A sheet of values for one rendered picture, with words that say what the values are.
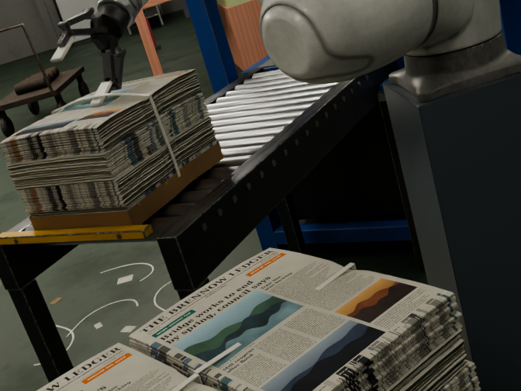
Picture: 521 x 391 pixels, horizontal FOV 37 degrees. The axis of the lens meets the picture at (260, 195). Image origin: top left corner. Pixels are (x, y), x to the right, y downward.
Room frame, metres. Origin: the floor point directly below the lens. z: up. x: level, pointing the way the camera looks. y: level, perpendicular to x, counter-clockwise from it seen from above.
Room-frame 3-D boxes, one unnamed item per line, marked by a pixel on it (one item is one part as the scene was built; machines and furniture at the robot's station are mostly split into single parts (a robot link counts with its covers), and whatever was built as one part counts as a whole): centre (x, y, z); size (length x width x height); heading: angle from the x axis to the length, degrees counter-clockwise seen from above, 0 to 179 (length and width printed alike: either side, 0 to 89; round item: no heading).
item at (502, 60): (1.20, -0.36, 1.03); 0.22 x 0.18 x 0.06; 1
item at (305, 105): (2.20, -0.04, 0.77); 0.47 x 0.05 x 0.05; 57
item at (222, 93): (2.23, 0.25, 0.74); 1.34 x 0.05 x 0.12; 147
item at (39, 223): (1.61, 0.34, 0.83); 0.29 x 0.16 x 0.04; 56
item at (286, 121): (2.09, 0.04, 0.77); 0.47 x 0.05 x 0.05; 57
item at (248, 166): (1.95, -0.17, 0.74); 1.34 x 0.05 x 0.12; 147
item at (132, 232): (1.54, 0.41, 0.81); 0.43 x 0.03 x 0.02; 57
